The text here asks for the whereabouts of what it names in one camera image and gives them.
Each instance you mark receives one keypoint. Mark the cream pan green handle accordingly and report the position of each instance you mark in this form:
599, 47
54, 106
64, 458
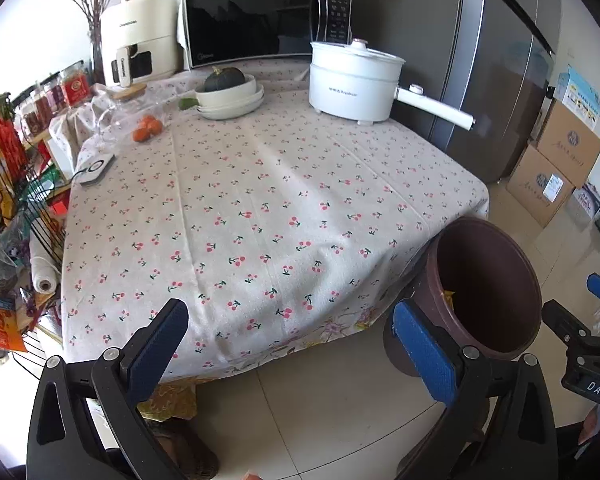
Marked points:
220, 98

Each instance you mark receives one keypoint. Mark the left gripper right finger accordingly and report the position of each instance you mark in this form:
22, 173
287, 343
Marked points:
497, 421

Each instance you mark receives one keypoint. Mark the cherry print tablecloth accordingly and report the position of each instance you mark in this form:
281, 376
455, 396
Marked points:
280, 229

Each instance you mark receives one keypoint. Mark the white electric cooking pot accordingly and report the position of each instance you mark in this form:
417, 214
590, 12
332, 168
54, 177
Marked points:
354, 82

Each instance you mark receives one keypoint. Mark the black microwave oven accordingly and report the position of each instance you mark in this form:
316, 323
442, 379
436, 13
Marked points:
220, 31

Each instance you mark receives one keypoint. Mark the dark green pumpkin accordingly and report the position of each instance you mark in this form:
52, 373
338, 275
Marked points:
224, 78

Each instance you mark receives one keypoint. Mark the yellow snack wrapper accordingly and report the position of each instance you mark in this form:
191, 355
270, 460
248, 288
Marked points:
448, 297

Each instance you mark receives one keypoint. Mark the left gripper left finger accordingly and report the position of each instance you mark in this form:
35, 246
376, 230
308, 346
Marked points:
85, 423

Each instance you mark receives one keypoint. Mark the cardboard box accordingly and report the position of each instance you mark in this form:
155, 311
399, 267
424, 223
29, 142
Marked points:
539, 186
568, 143

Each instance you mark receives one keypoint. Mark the red spice jar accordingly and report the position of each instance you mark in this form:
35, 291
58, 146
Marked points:
74, 84

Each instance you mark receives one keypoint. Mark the dried branches in vase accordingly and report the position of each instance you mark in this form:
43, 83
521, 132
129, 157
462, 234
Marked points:
96, 20

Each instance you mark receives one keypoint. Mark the stacked white plates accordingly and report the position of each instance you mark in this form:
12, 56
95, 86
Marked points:
234, 110

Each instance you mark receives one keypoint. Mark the brown round trash bin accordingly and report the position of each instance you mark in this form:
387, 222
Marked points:
497, 296

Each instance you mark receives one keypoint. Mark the glass jar wooden lid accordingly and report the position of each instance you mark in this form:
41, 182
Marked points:
122, 117

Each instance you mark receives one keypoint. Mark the black wire rack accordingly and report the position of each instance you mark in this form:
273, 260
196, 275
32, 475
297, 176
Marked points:
31, 239

